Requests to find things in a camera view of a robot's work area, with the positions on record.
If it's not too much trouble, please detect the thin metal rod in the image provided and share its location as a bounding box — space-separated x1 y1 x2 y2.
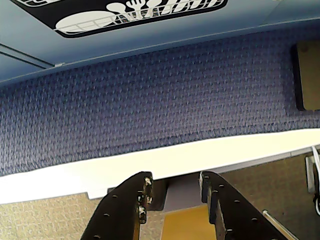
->
261 209 300 240

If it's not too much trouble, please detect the black dish rack sticker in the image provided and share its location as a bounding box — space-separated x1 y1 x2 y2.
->
11 0 229 39

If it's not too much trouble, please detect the blue toy kitchen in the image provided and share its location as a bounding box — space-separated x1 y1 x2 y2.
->
0 0 320 84

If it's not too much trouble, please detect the wooden board with black edge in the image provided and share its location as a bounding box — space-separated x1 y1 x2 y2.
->
290 40 320 111

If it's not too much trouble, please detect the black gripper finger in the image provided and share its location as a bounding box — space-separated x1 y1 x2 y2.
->
199 170 286 240
84 171 154 240

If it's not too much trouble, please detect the yellow flat panel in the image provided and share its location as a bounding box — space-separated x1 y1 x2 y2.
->
161 203 210 240

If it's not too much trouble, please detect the white cable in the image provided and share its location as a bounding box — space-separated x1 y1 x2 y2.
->
310 146 320 216

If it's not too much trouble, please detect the grey wall socket box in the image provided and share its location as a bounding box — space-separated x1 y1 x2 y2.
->
304 154 318 194

